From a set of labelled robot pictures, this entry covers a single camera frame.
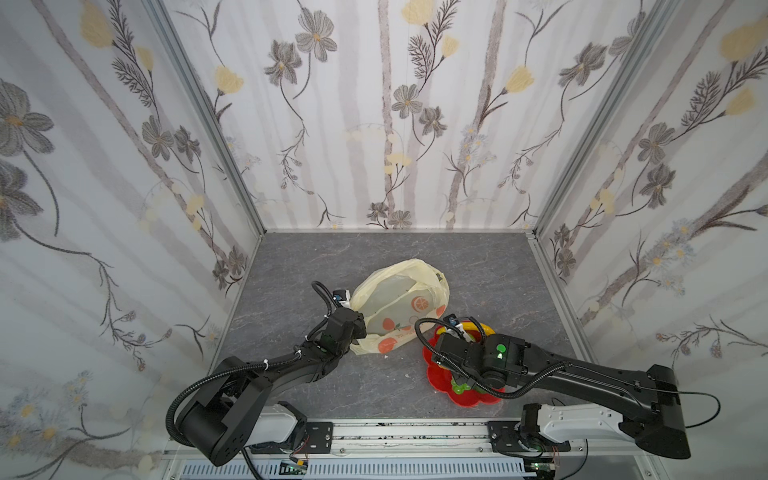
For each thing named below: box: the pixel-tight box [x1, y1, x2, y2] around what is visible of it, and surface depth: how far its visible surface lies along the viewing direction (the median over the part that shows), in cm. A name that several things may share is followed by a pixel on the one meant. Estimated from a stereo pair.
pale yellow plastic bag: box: [350, 259, 451, 355], surface depth 97 cm
